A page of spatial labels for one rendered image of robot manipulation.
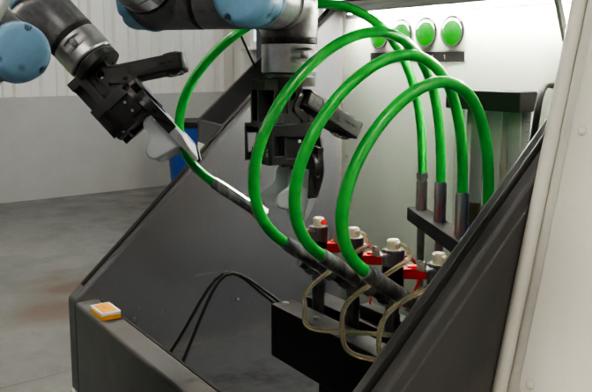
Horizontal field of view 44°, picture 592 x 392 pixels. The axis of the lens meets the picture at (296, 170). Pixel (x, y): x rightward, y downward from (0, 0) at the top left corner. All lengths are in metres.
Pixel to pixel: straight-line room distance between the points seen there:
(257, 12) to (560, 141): 0.36
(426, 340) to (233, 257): 0.68
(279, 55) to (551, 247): 0.42
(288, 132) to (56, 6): 0.40
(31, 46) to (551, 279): 0.66
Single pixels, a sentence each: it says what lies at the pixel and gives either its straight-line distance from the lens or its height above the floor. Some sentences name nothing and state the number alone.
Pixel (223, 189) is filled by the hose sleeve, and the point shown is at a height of 1.14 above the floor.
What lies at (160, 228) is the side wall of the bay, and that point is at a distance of 1.29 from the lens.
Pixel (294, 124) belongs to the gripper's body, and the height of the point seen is 1.25.
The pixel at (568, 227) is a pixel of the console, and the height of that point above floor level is 1.17.
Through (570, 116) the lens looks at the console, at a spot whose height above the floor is 1.28.
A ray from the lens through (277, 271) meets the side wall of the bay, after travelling 1.42.
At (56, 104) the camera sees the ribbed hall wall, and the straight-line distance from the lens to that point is 7.65.
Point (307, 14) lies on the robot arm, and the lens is 0.98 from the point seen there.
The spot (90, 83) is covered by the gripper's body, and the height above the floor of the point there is 1.30.
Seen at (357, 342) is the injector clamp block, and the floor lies 0.98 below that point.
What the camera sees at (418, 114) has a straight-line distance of 1.16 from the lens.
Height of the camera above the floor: 1.33
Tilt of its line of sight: 8 degrees down
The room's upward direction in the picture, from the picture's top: straight up
